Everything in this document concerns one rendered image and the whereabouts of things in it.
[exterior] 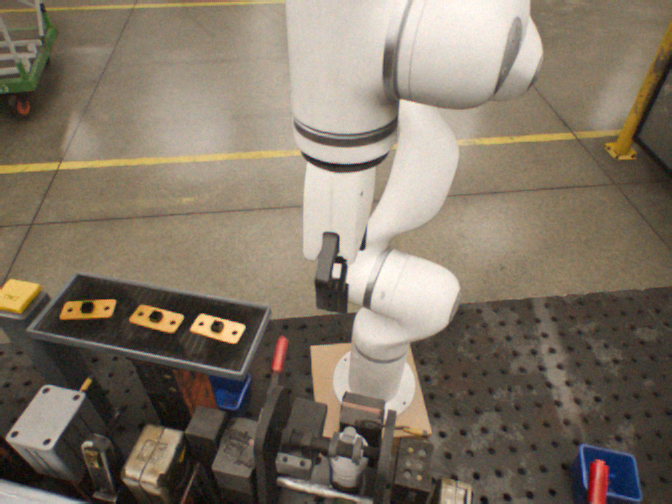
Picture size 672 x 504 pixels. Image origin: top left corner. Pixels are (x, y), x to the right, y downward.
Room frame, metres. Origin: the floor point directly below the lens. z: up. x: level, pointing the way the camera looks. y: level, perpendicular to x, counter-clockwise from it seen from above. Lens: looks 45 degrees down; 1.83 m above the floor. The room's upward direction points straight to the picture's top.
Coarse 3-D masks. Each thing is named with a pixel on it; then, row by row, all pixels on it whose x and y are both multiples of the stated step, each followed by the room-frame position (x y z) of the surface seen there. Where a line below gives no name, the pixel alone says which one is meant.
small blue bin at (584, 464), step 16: (592, 448) 0.48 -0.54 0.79; (576, 464) 0.47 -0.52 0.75; (608, 464) 0.47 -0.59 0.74; (624, 464) 0.46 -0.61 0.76; (576, 480) 0.44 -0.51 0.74; (608, 480) 0.45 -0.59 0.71; (624, 480) 0.44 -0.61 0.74; (576, 496) 0.41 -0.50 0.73; (608, 496) 0.39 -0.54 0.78; (624, 496) 0.39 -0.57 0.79; (640, 496) 0.39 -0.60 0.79
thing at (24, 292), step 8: (16, 280) 0.62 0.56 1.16; (8, 288) 0.60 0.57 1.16; (16, 288) 0.60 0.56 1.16; (24, 288) 0.60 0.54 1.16; (32, 288) 0.60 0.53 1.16; (40, 288) 0.61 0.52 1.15; (0, 296) 0.58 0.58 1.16; (8, 296) 0.58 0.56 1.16; (16, 296) 0.58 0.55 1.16; (24, 296) 0.58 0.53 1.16; (32, 296) 0.59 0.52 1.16; (0, 304) 0.56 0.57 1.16; (8, 304) 0.56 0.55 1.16; (16, 304) 0.56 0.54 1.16; (24, 304) 0.57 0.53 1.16; (16, 312) 0.55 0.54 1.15
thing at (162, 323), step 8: (136, 312) 0.54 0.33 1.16; (144, 312) 0.54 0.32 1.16; (152, 312) 0.53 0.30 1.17; (160, 312) 0.53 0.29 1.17; (168, 312) 0.54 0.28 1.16; (136, 320) 0.53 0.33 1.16; (144, 320) 0.53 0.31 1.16; (152, 320) 0.52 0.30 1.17; (160, 320) 0.52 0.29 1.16; (168, 320) 0.53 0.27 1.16; (176, 320) 0.52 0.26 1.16; (152, 328) 0.51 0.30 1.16; (160, 328) 0.51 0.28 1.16; (168, 328) 0.51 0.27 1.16; (176, 328) 0.51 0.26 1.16
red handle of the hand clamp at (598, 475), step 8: (592, 464) 0.30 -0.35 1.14; (600, 464) 0.29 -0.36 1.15; (592, 472) 0.29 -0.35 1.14; (600, 472) 0.28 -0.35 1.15; (592, 480) 0.28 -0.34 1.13; (600, 480) 0.28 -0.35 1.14; (592, 488) 0.27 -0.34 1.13; (600, 488) 0.27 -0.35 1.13; (592, 496) 0.26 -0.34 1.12; (600, 496) 0.26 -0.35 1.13
